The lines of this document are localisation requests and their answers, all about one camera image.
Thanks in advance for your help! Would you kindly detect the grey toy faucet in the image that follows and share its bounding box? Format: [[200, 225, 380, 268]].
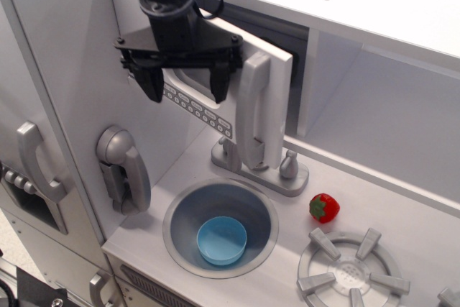
[[211, 137, 309, 198]]

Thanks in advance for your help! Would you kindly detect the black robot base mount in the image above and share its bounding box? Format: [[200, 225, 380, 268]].
[[1, 267, 74, 306]]

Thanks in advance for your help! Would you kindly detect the red toy strawberry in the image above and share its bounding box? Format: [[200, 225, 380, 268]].
[[309, 193, 341, 224]]

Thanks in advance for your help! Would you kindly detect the grey oven door handle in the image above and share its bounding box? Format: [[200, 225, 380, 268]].
[[89, 272, 114, 307]]

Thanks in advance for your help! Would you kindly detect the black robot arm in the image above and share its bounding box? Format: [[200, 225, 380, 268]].
[[114, 0, 243, 104]]

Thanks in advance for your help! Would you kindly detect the light blue bowl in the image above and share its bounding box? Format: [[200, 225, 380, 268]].
[[196, 216, 247, 266]]

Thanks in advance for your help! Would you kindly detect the white microwave door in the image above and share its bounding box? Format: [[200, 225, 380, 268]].
[[114, 0, 293, 169]]

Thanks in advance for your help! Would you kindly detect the white toy kitchen cabinet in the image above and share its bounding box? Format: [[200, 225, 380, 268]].
[[1, 0, 459, 306]]

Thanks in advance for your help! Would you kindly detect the round grey sink basin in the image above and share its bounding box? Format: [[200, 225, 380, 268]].
[[162, 178, 279, 279]]

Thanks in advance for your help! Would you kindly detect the grey fridge door handle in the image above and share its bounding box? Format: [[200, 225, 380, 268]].
[[17, 122, 67, 203]]

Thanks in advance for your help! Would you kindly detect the grey toy stove burner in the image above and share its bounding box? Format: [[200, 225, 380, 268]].
[[297, 228, 410, 306]]

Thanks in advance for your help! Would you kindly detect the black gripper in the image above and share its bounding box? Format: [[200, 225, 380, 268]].
[[114, 0, 243, 104]]

